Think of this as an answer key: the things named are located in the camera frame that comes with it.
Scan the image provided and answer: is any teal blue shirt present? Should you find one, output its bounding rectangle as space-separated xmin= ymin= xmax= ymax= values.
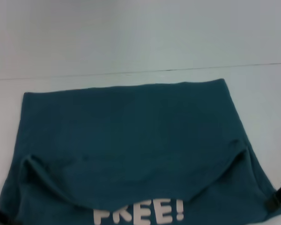
xmin=0 ymin=78 xmax=280 ymax=225

